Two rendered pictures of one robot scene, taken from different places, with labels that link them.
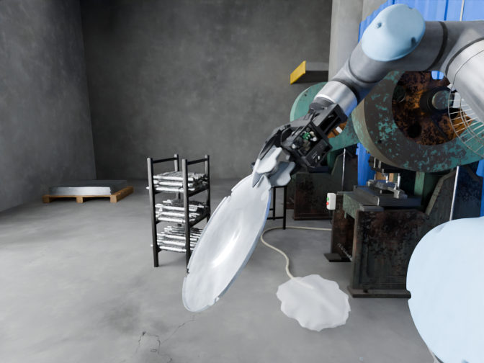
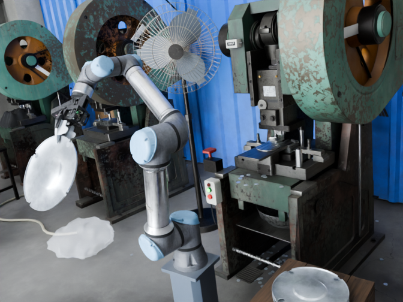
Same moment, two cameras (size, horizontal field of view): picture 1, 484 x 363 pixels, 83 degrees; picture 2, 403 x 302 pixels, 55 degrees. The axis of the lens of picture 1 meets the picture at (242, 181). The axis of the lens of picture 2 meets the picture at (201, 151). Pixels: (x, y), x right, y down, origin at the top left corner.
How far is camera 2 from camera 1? 1.07 m
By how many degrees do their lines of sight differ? 41
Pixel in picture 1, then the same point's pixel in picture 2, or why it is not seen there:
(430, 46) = (117, 69)
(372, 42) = (96, 71)
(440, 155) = not seen: hidden behind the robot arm
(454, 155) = not seen: hidden behind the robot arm
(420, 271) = (132, 147)
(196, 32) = not seen: outside the picture
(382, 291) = (132, 209)
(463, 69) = (130, 78)
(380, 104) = (89, 58)
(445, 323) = (139, 154)
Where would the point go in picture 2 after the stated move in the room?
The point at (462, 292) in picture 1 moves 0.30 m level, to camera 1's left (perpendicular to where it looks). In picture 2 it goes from (140, 146) to (55, 174)
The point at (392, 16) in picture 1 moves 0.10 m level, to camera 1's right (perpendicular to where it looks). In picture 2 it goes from (101, 62) to (123, 58)
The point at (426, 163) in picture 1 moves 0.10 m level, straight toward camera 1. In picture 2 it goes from (134, 99) to (134, 100)
